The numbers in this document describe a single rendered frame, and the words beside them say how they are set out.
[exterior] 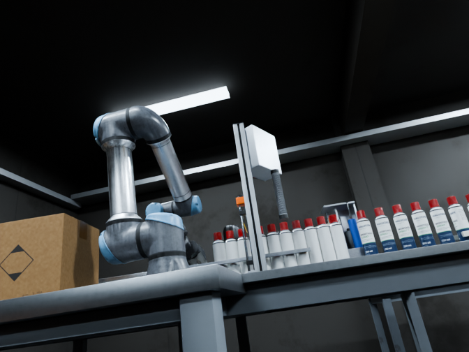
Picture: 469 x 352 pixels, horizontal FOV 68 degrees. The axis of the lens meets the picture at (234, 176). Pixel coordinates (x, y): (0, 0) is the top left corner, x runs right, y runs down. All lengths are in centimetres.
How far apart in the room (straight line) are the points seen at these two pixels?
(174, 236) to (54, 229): 38
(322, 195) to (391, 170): 82
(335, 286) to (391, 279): 12
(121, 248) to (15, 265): 32
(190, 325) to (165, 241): 49
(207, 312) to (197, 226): 358
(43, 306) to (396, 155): 395
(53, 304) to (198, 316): 27
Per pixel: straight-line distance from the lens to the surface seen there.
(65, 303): 72
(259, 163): 138
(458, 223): 165
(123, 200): 119
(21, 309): 78
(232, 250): 144
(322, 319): 387
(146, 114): 126
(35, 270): 123
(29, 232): 127
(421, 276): 90
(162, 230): 109
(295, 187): 408
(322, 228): 147
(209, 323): 62
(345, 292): 85
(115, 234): 116
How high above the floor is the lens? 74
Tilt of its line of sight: 22 degrees up
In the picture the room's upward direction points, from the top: 8 degrees counter-clockwise
